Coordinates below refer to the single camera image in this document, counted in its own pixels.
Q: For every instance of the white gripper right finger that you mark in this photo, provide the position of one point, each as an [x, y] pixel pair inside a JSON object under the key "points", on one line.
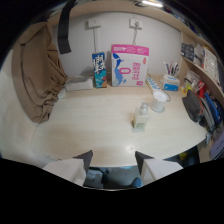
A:
{"points": [[156, 168]]}

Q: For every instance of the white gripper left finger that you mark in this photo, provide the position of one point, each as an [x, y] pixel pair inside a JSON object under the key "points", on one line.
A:
{"points": [[71, 168]]}

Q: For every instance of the round cotton swab container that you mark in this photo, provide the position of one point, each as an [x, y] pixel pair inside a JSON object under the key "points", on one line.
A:
{"points": [[159, 100]]}

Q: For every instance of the small clear lotion bottle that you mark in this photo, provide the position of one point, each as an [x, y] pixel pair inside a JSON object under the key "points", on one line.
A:
{"points": [[141, 118]]}

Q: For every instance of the blue bag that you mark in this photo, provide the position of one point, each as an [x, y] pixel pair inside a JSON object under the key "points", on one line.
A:
{"points": [[213, 111]]}

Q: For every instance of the white power strip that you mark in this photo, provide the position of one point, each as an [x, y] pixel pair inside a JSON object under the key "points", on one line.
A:
{"points": [[153, 84]]}

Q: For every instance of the white tissue pack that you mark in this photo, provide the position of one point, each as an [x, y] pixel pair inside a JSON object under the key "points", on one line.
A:
{"points": [[78, 83]]}

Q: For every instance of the blue and white pen holder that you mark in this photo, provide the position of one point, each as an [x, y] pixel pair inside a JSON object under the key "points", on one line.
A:
{"points": [[170, 82]]}

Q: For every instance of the brown curtain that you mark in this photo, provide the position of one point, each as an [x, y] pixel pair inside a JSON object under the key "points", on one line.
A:
{"points": [[38, 73]]}

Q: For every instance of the blue milk carton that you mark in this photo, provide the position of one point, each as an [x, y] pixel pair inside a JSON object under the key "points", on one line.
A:
{"points": [[99, 70]]}

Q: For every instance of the wooden shelf unit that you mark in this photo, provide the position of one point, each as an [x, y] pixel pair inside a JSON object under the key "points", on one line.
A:
{"points": [[200, 71]]}

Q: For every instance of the pink and white box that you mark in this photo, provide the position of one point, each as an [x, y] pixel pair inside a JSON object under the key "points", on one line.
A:
{"points": [[129, 65]]}

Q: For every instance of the white wall socket with plug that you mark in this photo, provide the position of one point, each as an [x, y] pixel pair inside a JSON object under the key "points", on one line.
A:
{"points": [[135, 23]]}

